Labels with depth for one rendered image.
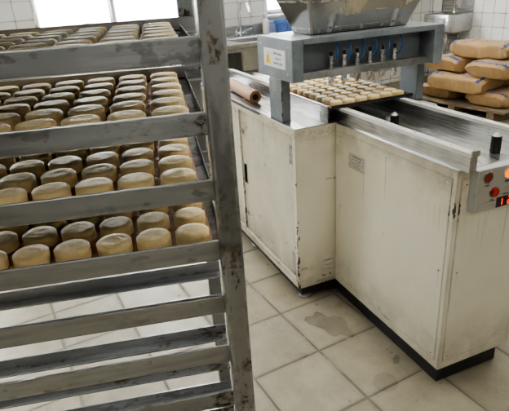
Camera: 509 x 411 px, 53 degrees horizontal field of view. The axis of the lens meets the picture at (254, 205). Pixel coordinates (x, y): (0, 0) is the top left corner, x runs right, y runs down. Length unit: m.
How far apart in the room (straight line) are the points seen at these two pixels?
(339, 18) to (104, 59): 1.61
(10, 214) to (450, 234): 1.33
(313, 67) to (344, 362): 1.18
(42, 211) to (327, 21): 1.63
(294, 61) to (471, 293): 1.04
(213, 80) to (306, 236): 1.70
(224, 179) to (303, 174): 1.51
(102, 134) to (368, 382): 1.60
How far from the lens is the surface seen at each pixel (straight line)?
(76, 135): 0.65
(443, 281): 1.81
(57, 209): 0.69
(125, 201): 0.68
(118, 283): 1.22
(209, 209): 0.87
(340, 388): 2.02
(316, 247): 2.31
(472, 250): 1.81
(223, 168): 0.63
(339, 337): 2.24
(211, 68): 0.61
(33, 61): 0.64
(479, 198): 1.68
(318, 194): 2.21
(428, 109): 2.15
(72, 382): 0.84
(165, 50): 0.63
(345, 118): 2.10
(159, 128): 0.65
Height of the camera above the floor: 1.39
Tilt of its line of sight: 24 degrees down
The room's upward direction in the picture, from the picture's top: 4 degrees counter-clockwise
